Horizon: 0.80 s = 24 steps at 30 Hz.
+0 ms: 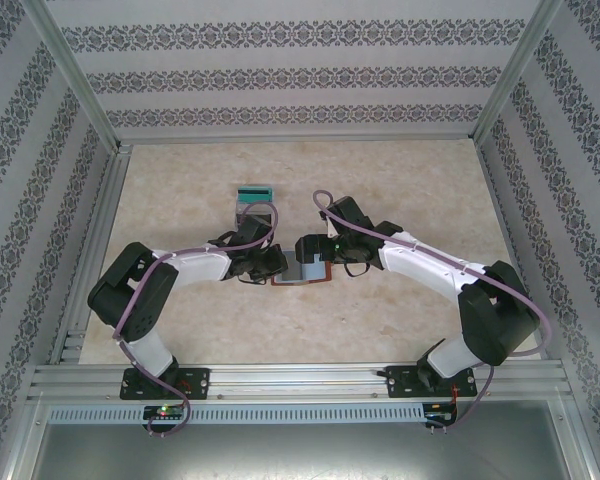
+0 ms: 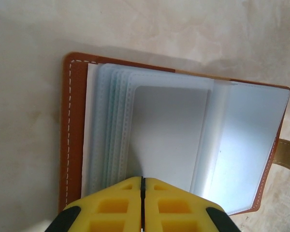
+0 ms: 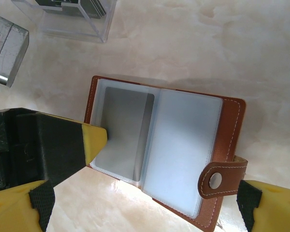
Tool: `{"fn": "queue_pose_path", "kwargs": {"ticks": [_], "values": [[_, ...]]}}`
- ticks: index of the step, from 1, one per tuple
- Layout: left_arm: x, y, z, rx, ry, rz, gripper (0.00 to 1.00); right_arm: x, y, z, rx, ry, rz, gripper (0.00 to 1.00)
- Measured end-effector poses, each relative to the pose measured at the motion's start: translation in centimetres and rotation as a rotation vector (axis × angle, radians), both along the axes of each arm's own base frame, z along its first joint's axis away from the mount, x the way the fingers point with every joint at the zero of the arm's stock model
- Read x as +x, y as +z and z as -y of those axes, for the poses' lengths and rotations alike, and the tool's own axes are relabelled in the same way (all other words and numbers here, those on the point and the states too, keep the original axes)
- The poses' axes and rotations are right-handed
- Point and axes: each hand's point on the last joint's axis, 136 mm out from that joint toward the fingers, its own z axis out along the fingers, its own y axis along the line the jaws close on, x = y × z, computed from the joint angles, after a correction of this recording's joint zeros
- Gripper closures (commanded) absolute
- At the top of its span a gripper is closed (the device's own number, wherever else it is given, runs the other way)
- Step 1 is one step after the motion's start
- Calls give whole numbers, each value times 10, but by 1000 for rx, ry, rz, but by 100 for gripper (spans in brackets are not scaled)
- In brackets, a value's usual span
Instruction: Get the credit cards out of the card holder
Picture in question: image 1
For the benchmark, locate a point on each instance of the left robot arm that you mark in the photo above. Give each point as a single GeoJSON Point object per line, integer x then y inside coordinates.
{"type": "Point", "coordinates": [200, 270]}

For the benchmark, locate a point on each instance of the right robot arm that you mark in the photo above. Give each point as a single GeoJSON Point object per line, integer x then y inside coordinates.
{"type": "Point", "coordinates": [410, 265]}

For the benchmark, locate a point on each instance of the grey sheet metal panel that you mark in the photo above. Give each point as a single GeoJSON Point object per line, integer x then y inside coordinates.
{"type": "Point", "coordinates": [300, 455]}

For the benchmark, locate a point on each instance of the thin aluminium wall rail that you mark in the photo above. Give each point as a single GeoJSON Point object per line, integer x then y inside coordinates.
{"type": "Point", "coordinates": [300, 141]}

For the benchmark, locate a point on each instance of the wide aluminium mounting rail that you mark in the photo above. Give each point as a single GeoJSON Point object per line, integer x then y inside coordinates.
{"type": "Point", "coordinates": [300, 380]}

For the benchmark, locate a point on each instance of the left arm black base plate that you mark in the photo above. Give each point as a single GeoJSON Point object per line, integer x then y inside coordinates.
{"type": "Point", "coordinates": [195, 382]}

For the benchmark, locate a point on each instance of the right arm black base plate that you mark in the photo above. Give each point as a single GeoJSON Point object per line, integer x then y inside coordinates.
{"type": "Point", "coordinates": [402, 382]}

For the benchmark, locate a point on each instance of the long aluminium side rail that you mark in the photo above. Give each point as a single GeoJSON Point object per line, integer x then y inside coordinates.
{"type": "Point", "coordinates": [102, 225]}

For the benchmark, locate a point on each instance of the aluminium frame post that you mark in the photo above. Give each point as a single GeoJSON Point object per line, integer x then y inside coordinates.
{"type": "Point", "coordinates": [510, 75]}
{"type": "Point", "coordinates": [82, 75]}

